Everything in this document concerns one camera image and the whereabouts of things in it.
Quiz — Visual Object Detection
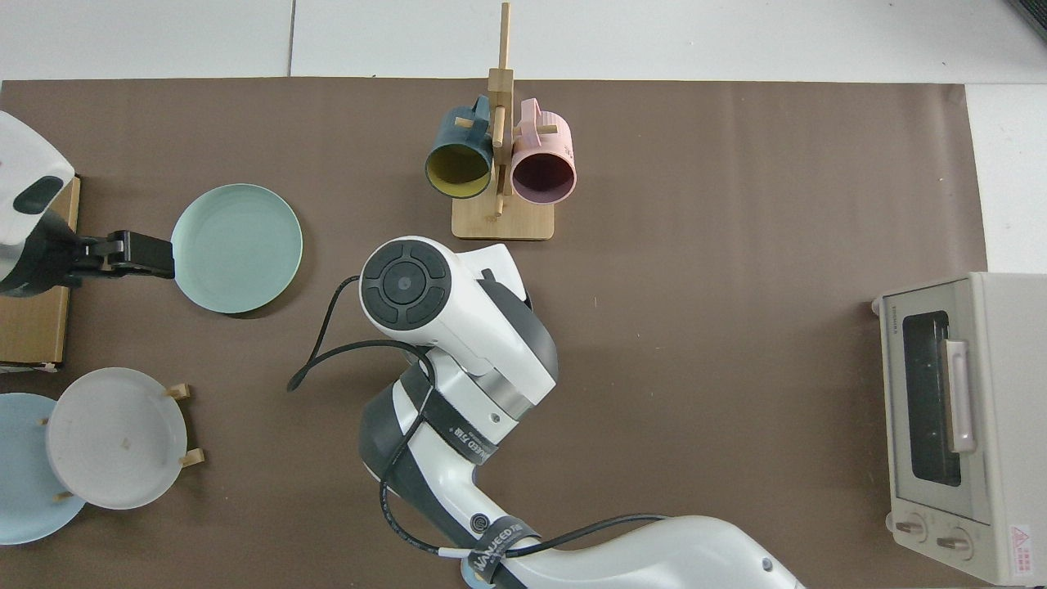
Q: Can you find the pale green plate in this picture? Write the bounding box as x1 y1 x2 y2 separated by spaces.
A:
171 183 303 315

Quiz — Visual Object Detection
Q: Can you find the white plate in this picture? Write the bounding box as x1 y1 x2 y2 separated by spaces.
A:
45 367 189 510

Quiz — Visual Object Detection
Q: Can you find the wooden plate rack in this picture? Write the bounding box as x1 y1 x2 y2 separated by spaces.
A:
37 383 205 501

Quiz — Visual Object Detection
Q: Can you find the light blue plate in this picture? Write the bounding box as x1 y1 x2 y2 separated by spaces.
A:
0 393 88 546

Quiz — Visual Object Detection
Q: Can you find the dark blue mug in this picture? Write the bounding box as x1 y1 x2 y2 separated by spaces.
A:
425 96 495 200

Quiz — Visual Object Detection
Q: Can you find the wooden cup stand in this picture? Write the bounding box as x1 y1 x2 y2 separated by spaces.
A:
452 2 555 241

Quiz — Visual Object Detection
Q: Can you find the pink ribbed mug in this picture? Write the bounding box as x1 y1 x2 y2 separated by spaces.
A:
510 98 577 205

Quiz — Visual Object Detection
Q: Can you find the brown table cloth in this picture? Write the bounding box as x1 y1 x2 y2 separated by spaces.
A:
0 78 988 589

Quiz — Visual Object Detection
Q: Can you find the pale toaster oven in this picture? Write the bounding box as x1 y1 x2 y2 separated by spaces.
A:
871 272 1047 587

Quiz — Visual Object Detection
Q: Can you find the dark grey flat object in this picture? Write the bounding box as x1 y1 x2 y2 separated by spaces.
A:
1004 0 1047 46

